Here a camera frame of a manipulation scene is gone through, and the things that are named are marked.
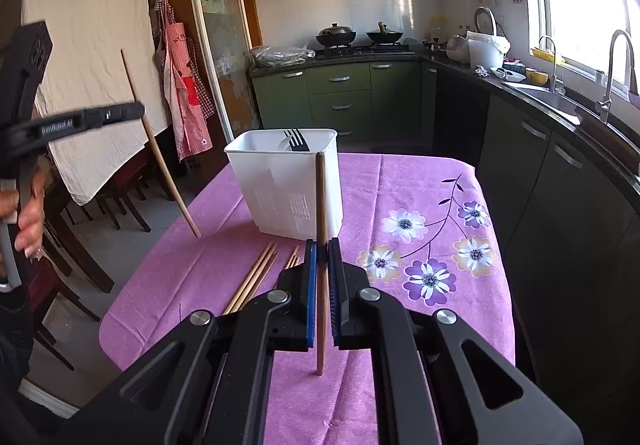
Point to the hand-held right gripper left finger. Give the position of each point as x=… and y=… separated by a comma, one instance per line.
x=311, y=297

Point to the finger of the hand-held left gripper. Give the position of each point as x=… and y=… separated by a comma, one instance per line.
x=100, y=116

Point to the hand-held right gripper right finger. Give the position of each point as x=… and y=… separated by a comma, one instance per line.
x=334, y=297

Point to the wooden chopstick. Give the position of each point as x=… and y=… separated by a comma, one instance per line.
x=296, y=262
x=261, y=280
x=250, y=275
x=256, y=277
x=291, y=257
x=165, y=165
x=321, y=205

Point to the white plastic utensil holder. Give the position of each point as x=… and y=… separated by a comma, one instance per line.
x=280, y=190

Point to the person's left hand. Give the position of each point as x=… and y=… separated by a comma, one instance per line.
x=31, y=215

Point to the white hanging sheet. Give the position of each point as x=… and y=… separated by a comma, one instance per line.
x=90, y=50

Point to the dark wooden chair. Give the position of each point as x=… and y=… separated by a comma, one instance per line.
x=130, y=195

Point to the red checkered apron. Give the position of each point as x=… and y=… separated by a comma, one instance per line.
x=185, y=85

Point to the purple floral tablecloth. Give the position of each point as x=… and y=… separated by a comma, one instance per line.
x=415, y=185

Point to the frosted glass sliding door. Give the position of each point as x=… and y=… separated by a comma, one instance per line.
x=220, y=25

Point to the black fork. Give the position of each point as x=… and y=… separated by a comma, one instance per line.
x=296, y=141

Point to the clear plastic bag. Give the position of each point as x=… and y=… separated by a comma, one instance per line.
x=280, y=56

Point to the green lower kitchen cabinets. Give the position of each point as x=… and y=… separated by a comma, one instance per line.
x=340, y=95

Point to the dark lower kitchen cabinets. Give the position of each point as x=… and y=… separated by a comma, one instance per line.
x=540, y=175

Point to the black wok with lid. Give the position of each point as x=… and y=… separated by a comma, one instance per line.
x=336, y=35

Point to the black gas stove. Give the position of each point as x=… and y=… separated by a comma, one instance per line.
x=370, y=50

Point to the condiment bottles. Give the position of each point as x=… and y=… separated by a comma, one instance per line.
x=436, y=41

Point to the white rice cooker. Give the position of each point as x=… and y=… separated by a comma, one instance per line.
x=460, y=50

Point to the white dish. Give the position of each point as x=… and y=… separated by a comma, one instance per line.
x=507, y=74

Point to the steel kitchen sink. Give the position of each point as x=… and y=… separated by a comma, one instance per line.
x=550, y=100

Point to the yellow bowl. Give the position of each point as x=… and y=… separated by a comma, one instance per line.
x=536, y=76

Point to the small chrome faucet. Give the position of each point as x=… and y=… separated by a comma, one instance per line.
x=554, y=75

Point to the wooden cutting board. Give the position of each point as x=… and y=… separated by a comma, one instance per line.
x=610, y=137

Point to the tall chrome faucet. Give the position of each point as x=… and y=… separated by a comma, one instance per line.
x=612, y=65

